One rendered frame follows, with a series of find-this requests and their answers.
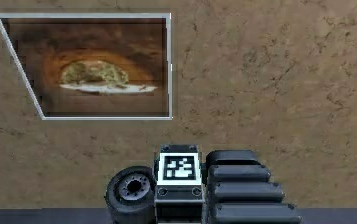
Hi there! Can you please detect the framed brown wall picture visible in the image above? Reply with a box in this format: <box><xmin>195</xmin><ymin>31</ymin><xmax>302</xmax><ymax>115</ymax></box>
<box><xmin>0</xmin><ymin>12</ymin><xmax>174</xmax><ymax>121</ymax></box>

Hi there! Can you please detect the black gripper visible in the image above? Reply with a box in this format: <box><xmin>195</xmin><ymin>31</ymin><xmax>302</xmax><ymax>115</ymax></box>
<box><xmin>104</xmin><ymin>165</ymin><xmax>158</xmax><ymax>224</ymax></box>

